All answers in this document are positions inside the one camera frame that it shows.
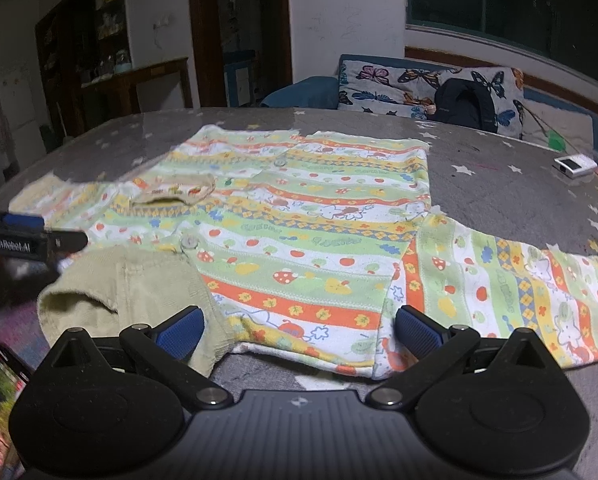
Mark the blue sofa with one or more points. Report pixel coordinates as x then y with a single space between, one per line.
299 92

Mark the dark wooden side table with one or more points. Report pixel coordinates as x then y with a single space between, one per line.
144 75

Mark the beige cushion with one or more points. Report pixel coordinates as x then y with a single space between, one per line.
569 122

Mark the dark wooden shelf cabinet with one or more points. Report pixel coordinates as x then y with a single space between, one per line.
79 35

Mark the colourful striped children's shirt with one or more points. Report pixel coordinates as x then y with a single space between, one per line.
304 240

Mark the grey star-print tablecloth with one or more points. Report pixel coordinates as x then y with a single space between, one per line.
504 185

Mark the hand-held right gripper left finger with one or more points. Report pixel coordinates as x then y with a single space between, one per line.
181 334

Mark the green fly swatter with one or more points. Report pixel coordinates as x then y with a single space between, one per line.
555 141

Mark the white refrigerator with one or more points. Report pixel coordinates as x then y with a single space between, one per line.
16 100

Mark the butterfly print cushion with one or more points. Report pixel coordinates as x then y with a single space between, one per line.
379 85
506 95

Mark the small white device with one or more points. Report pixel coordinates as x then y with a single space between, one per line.
574 166

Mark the dark wooden door frame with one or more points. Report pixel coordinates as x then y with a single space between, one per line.
199 35

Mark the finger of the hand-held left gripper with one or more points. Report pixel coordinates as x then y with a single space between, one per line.
24 220
68 245

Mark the dark window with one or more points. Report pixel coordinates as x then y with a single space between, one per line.
504 5

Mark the purple patterned cloth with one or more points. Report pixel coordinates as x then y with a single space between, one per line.
14 320

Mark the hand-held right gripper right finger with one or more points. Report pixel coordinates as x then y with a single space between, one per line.
419 334

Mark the white wall socket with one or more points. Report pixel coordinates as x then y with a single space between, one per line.
162 22

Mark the black backpack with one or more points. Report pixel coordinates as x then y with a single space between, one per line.
461 105

